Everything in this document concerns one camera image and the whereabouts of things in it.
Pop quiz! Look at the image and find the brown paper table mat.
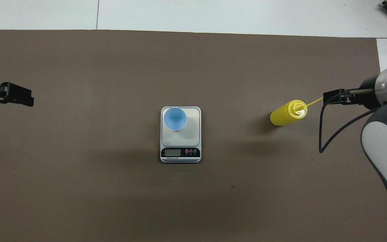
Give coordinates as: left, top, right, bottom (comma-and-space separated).
0, 30, 387, 242

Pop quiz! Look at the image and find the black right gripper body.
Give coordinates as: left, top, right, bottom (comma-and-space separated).
346, 76, 382, 110

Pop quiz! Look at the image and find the light blue plastic cup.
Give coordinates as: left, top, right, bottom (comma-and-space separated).
163, 107, 187, 131

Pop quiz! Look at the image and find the silver digital kitchen scale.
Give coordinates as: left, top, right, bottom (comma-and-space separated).
160, 106, 202, 164

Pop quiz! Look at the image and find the yellow squeeze bottle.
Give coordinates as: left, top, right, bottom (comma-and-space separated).
269, 97, 325, 127

